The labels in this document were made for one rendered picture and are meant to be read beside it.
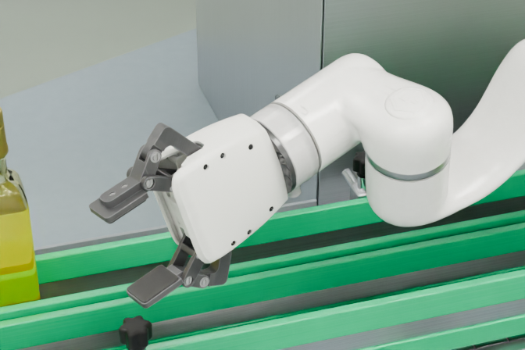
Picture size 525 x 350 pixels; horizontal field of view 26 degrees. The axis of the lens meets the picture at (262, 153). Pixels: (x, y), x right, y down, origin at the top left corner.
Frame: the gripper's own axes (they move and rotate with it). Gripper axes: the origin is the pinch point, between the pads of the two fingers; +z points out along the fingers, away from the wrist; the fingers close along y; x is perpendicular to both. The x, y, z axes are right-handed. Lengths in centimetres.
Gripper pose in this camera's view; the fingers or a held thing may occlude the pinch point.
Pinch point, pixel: (126, 251)
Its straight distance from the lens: 94.9
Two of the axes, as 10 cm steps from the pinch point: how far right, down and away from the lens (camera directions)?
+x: 6.0, 3.0, -7.4
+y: -2.6, -8.0, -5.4
